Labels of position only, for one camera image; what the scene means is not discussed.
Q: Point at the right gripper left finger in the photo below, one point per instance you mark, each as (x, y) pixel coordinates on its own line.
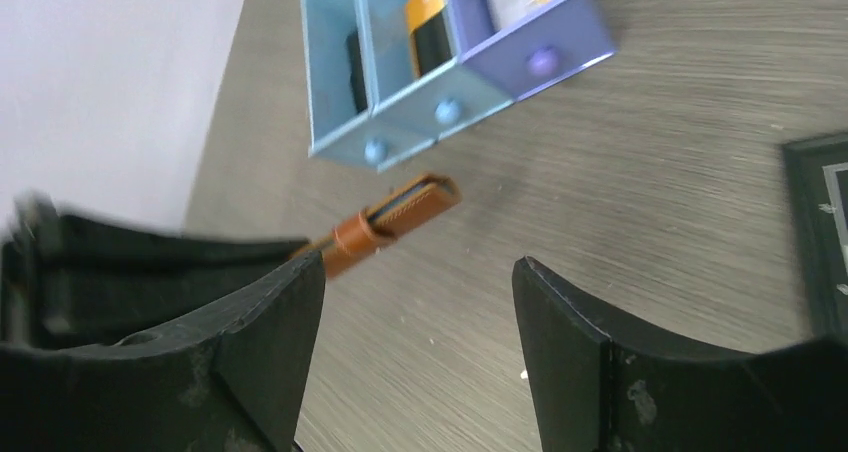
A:
(120, 339)

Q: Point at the black item in box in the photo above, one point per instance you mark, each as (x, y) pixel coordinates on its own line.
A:
(356, 78)

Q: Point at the blue three-compartment organizer box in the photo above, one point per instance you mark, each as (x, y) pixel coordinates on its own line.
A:
(490, 70)

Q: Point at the black white checkerboard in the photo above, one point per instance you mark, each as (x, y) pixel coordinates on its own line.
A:
(816, 177)

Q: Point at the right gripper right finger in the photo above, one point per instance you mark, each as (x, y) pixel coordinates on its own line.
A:
(603, 379)

